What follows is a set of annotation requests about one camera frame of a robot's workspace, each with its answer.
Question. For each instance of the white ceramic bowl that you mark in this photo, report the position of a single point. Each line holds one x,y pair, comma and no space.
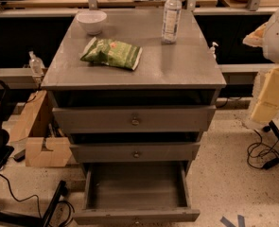
91,21

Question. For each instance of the black chair frame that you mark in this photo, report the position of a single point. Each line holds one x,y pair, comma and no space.
5,152

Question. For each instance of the grey middle drawer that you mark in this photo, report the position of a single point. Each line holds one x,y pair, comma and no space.
105,153

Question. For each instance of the green chip bag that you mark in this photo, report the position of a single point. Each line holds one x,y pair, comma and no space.
112,53

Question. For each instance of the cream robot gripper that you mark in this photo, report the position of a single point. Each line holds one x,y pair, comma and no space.
266,109

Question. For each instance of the grey top drawer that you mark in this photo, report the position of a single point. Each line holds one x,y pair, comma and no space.
134,119

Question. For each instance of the small clear sanitizer bottle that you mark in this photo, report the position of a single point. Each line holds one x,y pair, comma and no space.
36,64

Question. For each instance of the clear plastic water bottle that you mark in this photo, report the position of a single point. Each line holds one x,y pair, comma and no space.
171,19

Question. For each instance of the light wooden box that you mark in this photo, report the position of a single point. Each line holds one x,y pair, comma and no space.
43,148

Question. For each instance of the grey drawer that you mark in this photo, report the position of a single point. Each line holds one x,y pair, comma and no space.
105,153
134,119
140,192

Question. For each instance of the grey bottom drawer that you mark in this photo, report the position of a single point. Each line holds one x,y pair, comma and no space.
140,192

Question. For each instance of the grey wooden drawer cabinet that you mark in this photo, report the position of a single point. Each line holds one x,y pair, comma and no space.
180,74

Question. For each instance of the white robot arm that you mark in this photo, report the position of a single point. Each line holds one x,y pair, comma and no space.
267,37

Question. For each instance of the white pump dispenser bottle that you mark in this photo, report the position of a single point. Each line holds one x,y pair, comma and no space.
213,48

